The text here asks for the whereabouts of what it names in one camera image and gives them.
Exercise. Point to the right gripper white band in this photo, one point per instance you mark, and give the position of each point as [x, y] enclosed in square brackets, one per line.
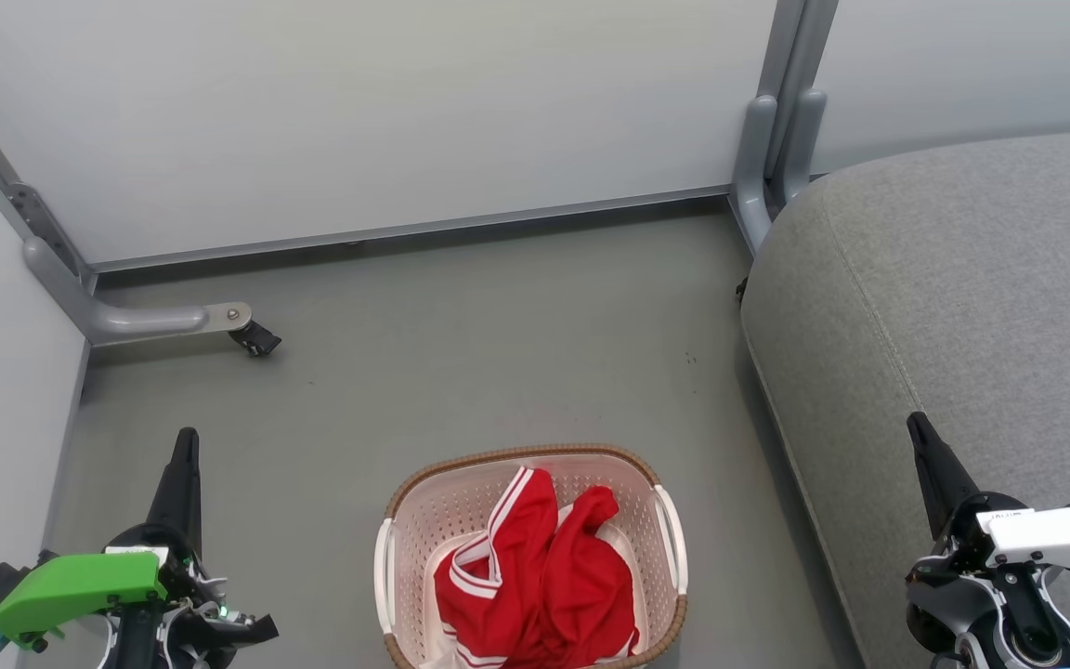
[1027, 557]

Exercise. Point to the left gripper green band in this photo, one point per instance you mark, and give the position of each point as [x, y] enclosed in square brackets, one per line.
[80, 583]

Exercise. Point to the grey fabric sofa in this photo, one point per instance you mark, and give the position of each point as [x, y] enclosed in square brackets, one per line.
[953, 307]

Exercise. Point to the red garment with white stripes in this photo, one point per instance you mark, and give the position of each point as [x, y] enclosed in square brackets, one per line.
[535, 585]

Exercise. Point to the black caster wheel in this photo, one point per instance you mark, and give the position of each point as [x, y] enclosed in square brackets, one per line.
[256, 339]

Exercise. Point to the grey partition foot with plate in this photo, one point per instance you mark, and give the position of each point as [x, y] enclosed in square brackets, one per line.
[126, 318]

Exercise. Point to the white laundry basket brown rim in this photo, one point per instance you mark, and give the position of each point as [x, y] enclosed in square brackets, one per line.
[442, 520]

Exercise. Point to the grey partition corner post bracket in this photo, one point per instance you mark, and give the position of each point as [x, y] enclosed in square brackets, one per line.
[29, 209]

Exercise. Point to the grey partition bottom rail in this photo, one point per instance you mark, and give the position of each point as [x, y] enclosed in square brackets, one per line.
[405, 230]

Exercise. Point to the grey double partition post foot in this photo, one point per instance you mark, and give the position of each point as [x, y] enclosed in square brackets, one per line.
[772, 139]

